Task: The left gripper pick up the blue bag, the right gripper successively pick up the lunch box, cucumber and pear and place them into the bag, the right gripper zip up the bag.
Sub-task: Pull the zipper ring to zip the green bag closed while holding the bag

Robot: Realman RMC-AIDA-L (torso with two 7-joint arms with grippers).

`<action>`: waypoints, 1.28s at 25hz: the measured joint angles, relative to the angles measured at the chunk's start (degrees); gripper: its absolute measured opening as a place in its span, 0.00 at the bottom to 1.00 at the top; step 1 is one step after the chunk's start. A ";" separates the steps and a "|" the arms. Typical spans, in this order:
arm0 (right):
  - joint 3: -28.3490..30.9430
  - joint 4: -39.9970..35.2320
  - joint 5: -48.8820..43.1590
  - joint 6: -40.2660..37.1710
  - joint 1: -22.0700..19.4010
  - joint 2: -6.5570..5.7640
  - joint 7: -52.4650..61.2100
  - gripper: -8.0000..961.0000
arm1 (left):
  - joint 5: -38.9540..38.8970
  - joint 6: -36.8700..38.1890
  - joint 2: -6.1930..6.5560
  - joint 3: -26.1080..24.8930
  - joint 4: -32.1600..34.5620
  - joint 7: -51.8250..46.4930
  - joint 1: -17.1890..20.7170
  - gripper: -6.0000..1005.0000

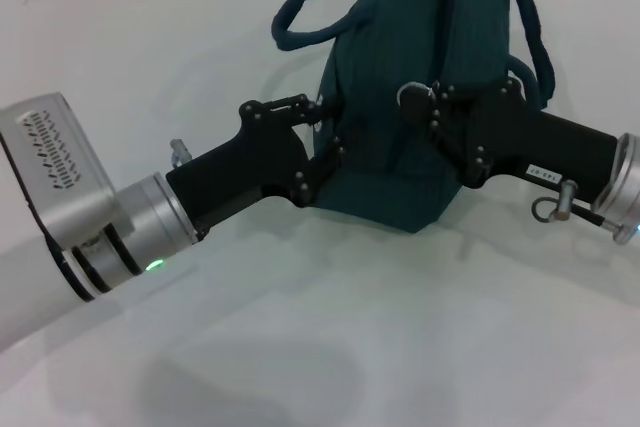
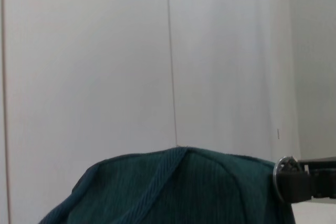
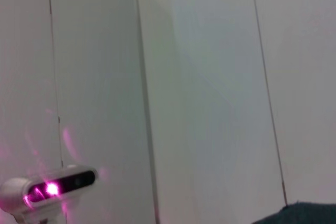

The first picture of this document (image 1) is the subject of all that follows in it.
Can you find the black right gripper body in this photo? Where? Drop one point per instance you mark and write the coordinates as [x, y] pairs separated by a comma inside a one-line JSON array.
[[540, 147]]

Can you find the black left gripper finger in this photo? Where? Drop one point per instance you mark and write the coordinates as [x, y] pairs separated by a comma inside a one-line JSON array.
[[300, 109], [322, 167]]

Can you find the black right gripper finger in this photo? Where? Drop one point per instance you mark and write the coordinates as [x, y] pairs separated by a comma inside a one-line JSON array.
[[457, 142], [450, 99]]

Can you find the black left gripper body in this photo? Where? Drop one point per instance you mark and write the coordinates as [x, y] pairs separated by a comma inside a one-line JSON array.
[[240, 167]]

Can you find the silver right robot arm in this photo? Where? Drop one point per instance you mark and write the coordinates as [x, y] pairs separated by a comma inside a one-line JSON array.
[[620, 182]]

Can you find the dark teal fabric bag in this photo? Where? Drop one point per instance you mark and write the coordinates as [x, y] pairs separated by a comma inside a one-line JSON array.
[[400, 47]]

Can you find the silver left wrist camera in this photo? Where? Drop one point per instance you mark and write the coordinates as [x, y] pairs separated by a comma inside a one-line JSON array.
[[55, 172]]

